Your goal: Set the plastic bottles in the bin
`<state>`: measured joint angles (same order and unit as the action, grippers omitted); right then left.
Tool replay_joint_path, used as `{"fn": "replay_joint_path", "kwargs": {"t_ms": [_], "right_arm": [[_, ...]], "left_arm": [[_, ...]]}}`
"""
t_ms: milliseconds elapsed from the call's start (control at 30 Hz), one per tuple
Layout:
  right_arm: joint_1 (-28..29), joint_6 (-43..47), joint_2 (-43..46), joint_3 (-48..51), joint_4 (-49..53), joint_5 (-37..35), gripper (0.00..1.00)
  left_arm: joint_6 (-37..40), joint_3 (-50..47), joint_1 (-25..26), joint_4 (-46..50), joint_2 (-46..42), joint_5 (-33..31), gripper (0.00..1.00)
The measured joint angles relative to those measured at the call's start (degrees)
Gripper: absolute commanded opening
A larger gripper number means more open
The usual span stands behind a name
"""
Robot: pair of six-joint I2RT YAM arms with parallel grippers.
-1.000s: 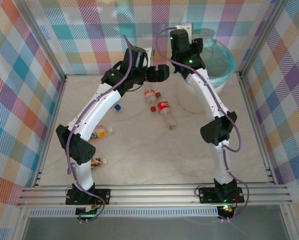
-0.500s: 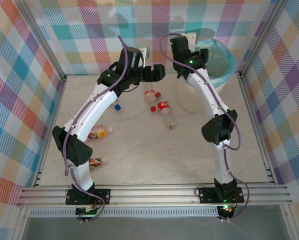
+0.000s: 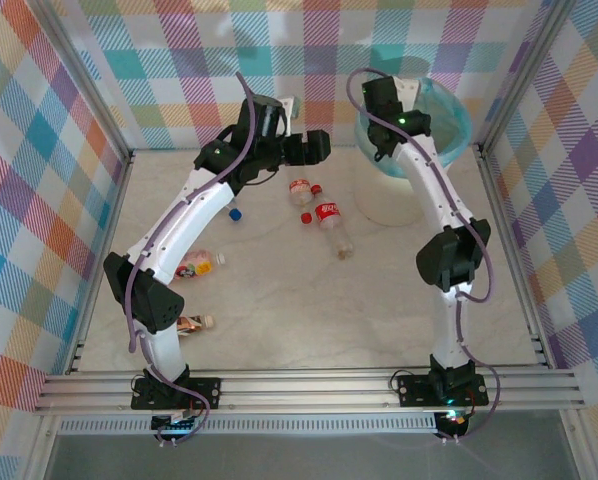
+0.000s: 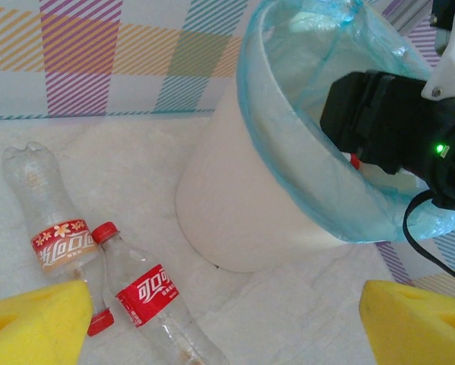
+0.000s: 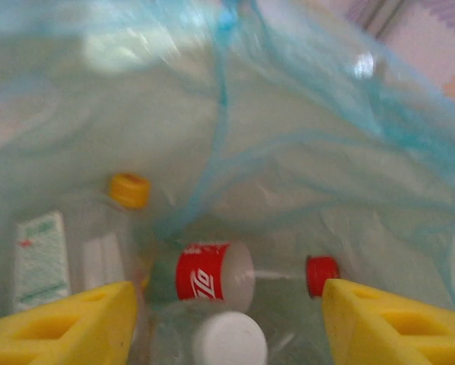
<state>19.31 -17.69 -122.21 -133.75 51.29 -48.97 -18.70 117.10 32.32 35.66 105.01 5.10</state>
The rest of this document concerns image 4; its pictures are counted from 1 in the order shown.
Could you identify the clear bottle flower red label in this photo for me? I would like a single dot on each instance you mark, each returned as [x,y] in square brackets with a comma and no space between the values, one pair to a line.
[60,235]

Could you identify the aluminium upright post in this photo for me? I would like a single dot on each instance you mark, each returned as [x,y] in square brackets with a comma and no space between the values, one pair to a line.
[406,15]

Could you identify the clear cola bottle red label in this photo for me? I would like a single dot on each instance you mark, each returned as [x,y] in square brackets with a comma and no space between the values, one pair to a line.
[151,292]

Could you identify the white bin with blue liner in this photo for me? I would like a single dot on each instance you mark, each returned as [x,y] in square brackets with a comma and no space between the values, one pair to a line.
[288,68]

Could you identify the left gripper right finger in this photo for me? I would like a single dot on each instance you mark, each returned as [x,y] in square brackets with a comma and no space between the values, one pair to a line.
[414,327]

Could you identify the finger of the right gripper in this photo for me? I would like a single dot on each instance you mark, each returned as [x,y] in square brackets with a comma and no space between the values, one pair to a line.
[345,114]
[381,121]

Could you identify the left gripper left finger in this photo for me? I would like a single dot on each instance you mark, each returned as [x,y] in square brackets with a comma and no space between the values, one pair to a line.
[33,327]

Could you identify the white round waste bin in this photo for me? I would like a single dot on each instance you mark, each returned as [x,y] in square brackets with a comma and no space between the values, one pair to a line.
[242,197]

